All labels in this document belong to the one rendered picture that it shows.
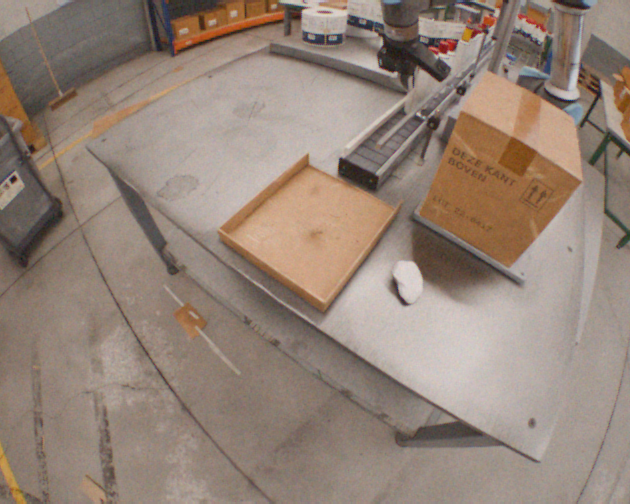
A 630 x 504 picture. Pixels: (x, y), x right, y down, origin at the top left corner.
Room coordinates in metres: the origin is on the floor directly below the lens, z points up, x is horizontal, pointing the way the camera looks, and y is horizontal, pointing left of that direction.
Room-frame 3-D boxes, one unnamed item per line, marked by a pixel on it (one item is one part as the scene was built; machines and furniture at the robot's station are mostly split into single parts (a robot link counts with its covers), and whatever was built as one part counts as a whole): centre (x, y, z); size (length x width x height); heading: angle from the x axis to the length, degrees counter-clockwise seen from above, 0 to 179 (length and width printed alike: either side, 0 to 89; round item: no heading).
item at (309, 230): (0.41, 0.01, 0.85); 0.30 x 0.26 x 0.04; 147
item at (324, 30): (1.49, 0.03, 0.95); 0.20 x 0.20 x 0.14
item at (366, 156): (1.25, -0.53, 0.86); 1.65 x 0.08 x 0.04; 147
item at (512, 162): (0.51, -0.40, 0.99); 0.30 x 0.24 x 0.27; 148
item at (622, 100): (2.23, -2.90, 0.97); 0.45 x 0.38 x 0.37; 52
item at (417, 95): (0.84, -0.26, 0.98); 0.05 x 0.05 x 0.20
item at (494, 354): (1.20, -0.38, 0.82); 2.10 x 1.50 x 0.02; 147
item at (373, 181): (1.25, -0.53, 0.85); 1.65 x 0.11 x 0.05; 147
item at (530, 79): (0.92, -0.69, 1.04); 0.13 x 0.12 x 0.14; 14
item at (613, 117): (2.15, -2.99, 0.39); 2.20 x 0.80 x 0.78; 139
